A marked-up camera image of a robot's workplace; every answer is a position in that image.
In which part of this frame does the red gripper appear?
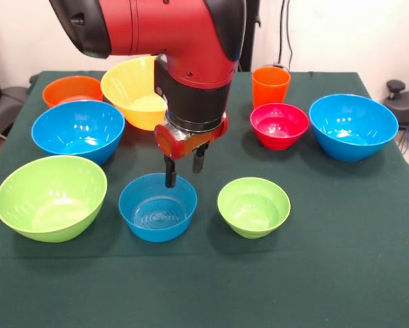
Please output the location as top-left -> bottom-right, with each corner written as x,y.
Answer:
154,112 -> 229,189

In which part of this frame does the small ribbed blue bowl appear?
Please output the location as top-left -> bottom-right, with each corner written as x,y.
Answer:
118,172 -> 199,243

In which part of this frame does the small green bowl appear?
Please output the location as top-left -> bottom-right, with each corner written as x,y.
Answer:
216,176 -> 292,239

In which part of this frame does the large yellow bowl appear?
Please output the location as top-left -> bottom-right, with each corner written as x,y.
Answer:
100,55 -> 169,132

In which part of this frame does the large blue bowl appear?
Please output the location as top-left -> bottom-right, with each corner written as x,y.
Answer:
31,100 -> 126,167
309,94 -> 399,163

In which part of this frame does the small pink bowl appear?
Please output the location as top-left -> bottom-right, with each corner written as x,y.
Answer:
249,102 -> 310,151

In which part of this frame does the dark green table cloth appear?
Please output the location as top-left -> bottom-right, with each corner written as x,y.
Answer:
0,70 -> 409,328

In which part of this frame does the orange cup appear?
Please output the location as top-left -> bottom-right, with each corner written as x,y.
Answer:
252,66 -> 292,110

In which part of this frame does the large green bowl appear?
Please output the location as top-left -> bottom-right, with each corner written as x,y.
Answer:
0,154 -> 109,244

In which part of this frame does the orange bowl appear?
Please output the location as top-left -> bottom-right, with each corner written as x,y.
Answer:
42,75 -> 104,109

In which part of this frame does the grey base leg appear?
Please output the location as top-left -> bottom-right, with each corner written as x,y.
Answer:
0,87 -> 29,129

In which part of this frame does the black chair base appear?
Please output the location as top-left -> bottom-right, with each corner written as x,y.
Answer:
383,79 -> 409,153

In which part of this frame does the black hanging cable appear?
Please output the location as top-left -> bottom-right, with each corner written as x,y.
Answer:
277,0 -> 296,71

